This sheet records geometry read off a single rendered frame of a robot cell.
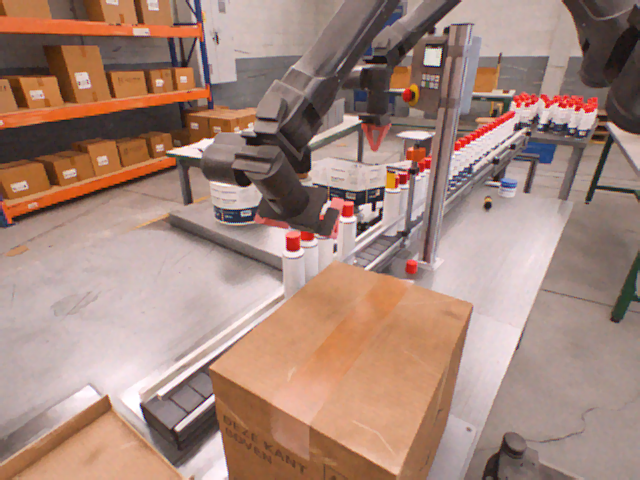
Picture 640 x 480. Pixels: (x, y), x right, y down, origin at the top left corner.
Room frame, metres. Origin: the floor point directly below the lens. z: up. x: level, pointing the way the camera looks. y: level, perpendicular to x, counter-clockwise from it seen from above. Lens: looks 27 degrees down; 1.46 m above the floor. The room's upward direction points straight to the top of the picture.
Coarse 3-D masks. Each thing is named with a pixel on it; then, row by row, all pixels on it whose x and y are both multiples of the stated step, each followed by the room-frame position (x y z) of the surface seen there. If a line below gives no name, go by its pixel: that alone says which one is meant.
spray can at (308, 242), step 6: (306, 234) 0.79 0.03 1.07; (312, 234) 0.79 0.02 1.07; (300, 240) 0.80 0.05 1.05; (306, 240) 0.79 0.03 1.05; (312, 240) 0.80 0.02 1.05; (306, 246) 0.78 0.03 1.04; (312, 246) 0.78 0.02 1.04; (306, 252) 0.78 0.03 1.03; (312, 252) 0.78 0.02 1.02; (306, 258) 0.78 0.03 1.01; (312, 258) 0.78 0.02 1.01; (306, 264) 0.78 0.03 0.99; (312, 264) 0.78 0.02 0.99; (306, 270) 0.78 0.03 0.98; (312, 270) 0.78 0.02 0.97; (306, 276) 0.78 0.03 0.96; (312, 276) 0.78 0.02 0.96; (306, 282) 0.78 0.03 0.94
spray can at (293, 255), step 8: (288, 232) 0.77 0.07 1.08; (296, 232) 0.77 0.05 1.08; (288, 240) 0.74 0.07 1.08; (296, 240) 0.74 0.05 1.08; (288, 248) 0.74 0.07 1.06; (296, 248) 0.74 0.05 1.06; (288, 256) 0.73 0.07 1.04; (296, 256) 0.73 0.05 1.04; (304, 256) 0.75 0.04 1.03; (288, 264) 0.73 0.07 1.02; (296, 264) 0.73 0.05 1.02; (304, 264) 0.75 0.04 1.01; (288, 272) 0.73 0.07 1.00; (296, 272) 0.73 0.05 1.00; (304, 272) 0.75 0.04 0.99; (288, 280) 0.73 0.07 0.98; (296, 280) 0.73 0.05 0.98; (304, 280) 0.75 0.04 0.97; (288, 288) 0.73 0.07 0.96; (296, 288) 0.73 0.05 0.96; (288, 296) 0.73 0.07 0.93
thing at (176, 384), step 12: (420, 204) 1.25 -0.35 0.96; (384, 228) 1.04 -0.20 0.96; (372, 240) 0.98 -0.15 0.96; (348, 252) 0.89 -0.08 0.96; (300, 288) 0.72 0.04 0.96; (252, 324) 0.60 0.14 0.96; (240, 336) 0.56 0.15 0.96; (228, 348) 0.54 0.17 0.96; (204, 360) 0.50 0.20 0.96; (216, 360) 0.51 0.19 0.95; (192, 372) 0.48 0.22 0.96; (168, 384) 0.45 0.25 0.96; (180, 384) 0.45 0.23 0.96; (168, 396) 0.43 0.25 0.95
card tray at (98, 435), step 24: (96, 408) 0.49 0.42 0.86; (48, 432) 0.43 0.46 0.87; (72, 432) 0.45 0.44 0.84; (96, 432) 0.46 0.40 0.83; (120, 432) 0.46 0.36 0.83; (24, 456) 0.40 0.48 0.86; (48, 456) 0.41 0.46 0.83; (72, 456) 0.41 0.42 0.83; (96, 456) 0.41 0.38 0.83; (120, 456) 0.41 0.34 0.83; (144, 456) 0.41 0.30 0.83
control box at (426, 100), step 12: (432, 36) 1.14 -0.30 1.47; (444, 36) 1.09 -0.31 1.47; (480, 36) 1.09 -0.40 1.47; (420, 48) 1.17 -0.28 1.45; (444, 48) 1.07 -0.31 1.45; (480, 48) 1.09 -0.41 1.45; (420, 60) 1.17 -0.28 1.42; (444, 60) 1.06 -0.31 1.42; (420, 72) 1.16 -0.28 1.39; (432, 72) 1.11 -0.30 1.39; (468, 72) 1.08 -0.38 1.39; (468, 84) 1.08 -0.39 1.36; (420, 96) 1.15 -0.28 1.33; (432, 96) 1.09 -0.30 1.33; (468, 96) 1.08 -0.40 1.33; (420, 108) 1.14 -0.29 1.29; (432, 108) 1.09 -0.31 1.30; (468, 108) 1.09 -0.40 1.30
